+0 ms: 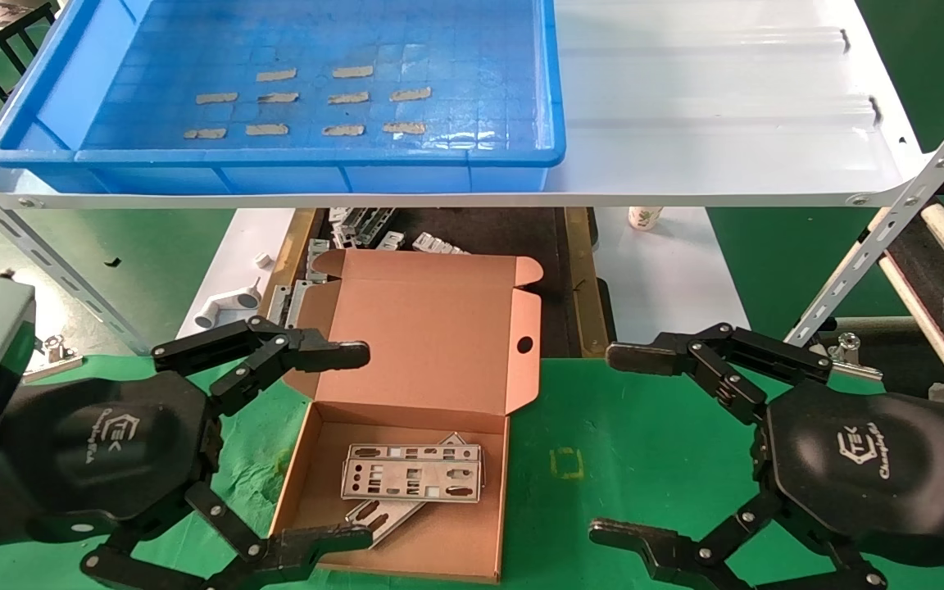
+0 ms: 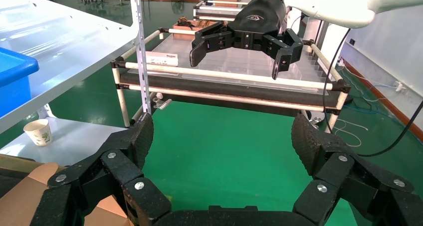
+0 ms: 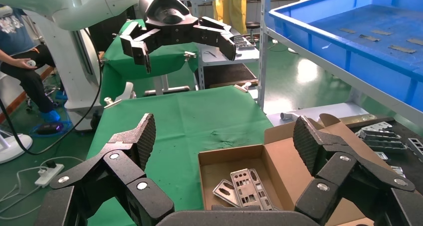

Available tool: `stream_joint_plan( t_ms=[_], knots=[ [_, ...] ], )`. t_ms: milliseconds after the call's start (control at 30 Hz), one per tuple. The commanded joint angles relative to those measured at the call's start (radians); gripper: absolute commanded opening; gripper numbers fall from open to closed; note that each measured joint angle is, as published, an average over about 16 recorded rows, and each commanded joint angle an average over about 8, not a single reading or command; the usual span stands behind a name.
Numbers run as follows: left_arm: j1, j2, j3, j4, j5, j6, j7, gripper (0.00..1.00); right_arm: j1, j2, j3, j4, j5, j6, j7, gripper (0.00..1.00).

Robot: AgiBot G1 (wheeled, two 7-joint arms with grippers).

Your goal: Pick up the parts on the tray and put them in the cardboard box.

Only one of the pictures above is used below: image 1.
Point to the black conveyor with brass rails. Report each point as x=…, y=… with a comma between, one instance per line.
x=505, y=233

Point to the silver binder clip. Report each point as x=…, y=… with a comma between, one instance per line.
x=849, y=352

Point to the small white plastic piece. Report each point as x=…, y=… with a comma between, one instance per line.
x=262, y=260

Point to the green table mat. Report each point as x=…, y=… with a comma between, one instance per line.
x=644, y=459

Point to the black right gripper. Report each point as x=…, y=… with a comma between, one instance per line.
x=865, y=467

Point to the black side conveyor belt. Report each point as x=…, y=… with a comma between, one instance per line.
x=927, y=254

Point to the open brown cardboard box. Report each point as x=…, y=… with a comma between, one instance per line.
x=439, y=328

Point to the white paper cup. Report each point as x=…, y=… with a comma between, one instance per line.
x=644, y=219

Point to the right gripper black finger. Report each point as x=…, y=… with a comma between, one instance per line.
x=644, y=356

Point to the white plastic pipe fitting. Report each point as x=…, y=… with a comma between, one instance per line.
x=226, y=310

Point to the slotted metal shelf strut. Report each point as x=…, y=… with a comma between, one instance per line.
x=46, y=254
x=890, y=217

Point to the silver metal bracket part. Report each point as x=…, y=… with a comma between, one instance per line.
x=278, y=305
x=437, y=243
x=316, y=254
x=300, y=297
x=390, y=240
x=369, y=221

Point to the blue plastic tray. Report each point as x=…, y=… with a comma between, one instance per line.
x=480, y=82

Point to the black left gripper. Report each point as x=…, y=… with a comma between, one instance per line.
x=103, y=442

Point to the white metal shelf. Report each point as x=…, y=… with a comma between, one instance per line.
x=685, y=123

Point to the metal I/O shield plate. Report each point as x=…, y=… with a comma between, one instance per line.
x=464, y=452
x=402, y=510
x=447, y=474

